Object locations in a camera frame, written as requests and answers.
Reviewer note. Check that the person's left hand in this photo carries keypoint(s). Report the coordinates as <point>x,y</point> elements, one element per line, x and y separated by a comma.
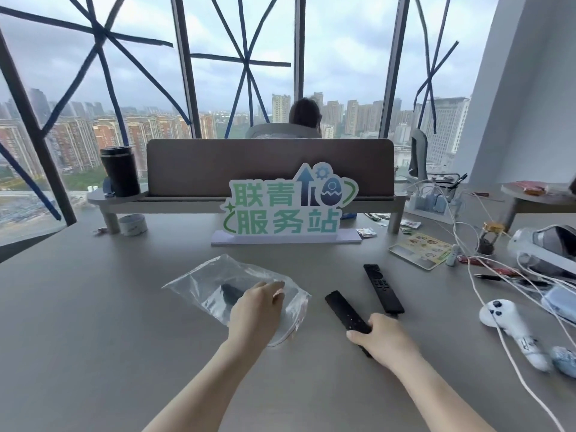
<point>254,317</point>

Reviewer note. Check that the person's right hand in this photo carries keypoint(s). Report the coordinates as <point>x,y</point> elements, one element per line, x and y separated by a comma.
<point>389,341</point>

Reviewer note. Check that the person's right thumb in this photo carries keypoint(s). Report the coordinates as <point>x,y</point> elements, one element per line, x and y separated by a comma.
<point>360,336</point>

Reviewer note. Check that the person's left fingers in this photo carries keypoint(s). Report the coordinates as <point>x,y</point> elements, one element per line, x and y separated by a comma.
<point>269,291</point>

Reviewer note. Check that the black remote control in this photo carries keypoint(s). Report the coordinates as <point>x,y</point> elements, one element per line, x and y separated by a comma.
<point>344,310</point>
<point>382,287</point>

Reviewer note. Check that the clear plastic bag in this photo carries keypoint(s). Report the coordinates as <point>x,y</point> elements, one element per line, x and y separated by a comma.
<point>198,283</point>

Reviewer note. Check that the person's right forearm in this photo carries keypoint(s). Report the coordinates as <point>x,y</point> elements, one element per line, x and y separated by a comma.
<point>432,395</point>

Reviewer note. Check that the person's left forearm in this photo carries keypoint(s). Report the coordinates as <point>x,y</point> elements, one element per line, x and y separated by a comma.
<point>204,386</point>

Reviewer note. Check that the small black object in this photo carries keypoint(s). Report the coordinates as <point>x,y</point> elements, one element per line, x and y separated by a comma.
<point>230,294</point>

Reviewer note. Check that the green and white sign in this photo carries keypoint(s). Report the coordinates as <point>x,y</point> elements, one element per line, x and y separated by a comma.
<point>279,211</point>

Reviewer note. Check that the small snack packet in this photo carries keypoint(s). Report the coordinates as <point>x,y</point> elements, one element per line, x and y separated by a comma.
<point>377,218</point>
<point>366,233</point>
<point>410,225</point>

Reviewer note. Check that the yellow sticker card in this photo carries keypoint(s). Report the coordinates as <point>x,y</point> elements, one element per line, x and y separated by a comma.
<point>420,250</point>

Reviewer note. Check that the small white bottle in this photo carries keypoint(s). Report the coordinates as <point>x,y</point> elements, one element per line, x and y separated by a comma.
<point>452,256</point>

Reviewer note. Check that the brown partition panel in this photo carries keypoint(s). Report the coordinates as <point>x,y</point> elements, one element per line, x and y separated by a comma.
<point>252,161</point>

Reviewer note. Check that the red pen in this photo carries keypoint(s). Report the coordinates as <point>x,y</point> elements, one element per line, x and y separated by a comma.
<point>488,264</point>

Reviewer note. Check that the white power strip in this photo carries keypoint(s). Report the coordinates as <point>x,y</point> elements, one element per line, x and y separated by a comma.
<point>432,204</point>

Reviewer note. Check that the black pen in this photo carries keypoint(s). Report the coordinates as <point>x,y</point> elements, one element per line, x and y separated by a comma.
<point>499,278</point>

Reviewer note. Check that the white game controller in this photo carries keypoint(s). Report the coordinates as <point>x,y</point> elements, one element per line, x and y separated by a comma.
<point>510,323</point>

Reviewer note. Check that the white tape roll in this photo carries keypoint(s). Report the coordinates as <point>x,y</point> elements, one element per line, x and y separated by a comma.
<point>132,224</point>

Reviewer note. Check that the grey office chair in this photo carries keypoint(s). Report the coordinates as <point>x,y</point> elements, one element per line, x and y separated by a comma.
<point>281,131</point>

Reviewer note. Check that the grey desk shelf riser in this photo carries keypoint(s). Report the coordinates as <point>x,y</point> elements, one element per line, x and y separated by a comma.
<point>135,200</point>

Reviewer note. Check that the black tumbler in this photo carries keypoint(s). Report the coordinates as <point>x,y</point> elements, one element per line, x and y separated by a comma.
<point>120,173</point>

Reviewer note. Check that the white office chair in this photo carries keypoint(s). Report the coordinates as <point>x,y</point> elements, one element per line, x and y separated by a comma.
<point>418,152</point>

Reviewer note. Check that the small blue object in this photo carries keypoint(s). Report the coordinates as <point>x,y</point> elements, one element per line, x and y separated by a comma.
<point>107,186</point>

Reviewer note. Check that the light blue pouch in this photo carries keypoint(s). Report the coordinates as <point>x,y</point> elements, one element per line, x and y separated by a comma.
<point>561,303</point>

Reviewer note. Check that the blue and white packet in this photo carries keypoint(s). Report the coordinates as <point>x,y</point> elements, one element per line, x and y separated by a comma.
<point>564,362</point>

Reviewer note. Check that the white headset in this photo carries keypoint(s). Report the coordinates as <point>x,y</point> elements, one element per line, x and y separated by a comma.
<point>546,245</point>

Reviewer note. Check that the round grey side shelf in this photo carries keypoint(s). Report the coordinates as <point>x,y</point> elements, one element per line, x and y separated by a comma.
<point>540,197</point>

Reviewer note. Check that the red packet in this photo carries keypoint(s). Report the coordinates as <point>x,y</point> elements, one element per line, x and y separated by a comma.
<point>532,187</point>

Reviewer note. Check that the dark window frame post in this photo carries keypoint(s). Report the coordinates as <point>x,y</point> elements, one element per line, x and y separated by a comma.
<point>186,71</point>
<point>300,49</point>
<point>396,71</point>

